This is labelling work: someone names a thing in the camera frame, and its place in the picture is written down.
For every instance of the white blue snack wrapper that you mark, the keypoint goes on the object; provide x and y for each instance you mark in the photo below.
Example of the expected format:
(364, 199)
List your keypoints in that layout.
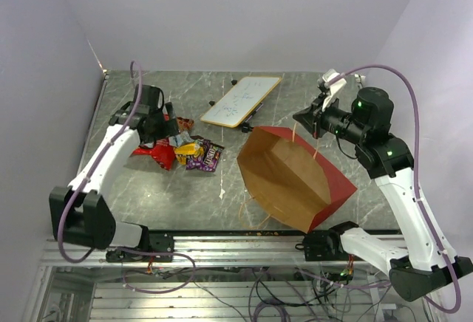
(180, 139)

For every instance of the aluminium mounting rail frame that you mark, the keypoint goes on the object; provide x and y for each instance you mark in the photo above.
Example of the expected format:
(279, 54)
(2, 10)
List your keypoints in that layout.
(221, 276)

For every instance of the small whiteboard with yellow frame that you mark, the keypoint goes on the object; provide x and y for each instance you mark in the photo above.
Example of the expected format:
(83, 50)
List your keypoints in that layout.
(237, 104)

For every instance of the yellow m&m's candy packet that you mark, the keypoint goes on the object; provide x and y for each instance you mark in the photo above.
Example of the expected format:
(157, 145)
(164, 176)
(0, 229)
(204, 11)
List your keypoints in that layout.
(189, 150)

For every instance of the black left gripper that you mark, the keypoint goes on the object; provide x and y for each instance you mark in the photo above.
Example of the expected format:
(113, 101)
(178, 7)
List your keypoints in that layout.
(164, 131)

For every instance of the brown m&m's candy packet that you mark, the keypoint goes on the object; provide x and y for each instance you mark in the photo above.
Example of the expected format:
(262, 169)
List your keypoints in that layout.
(211, 157)

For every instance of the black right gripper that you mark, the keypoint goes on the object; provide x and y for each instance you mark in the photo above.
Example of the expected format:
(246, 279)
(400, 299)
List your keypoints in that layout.
(312, 118)

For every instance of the red brown paper bag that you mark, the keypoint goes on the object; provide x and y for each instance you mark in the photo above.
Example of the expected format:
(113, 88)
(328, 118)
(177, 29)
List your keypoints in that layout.
(290, 180)

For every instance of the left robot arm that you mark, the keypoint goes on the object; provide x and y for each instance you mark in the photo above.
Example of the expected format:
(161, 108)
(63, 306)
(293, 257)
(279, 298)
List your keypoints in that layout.
(79, 211)

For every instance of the purple candy packet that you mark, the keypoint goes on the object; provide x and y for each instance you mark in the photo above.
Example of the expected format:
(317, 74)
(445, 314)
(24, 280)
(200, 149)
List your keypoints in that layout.
(198, 162)

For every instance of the red cookie snack bag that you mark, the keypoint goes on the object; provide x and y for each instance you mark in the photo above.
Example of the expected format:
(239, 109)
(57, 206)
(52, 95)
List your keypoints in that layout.
(162, 152)

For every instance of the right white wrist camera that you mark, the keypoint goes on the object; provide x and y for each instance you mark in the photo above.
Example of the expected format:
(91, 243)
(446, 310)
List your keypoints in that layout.
(330, 84)

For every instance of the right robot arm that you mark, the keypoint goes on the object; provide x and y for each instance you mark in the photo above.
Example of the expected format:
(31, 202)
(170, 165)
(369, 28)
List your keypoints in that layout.
(428, 262)

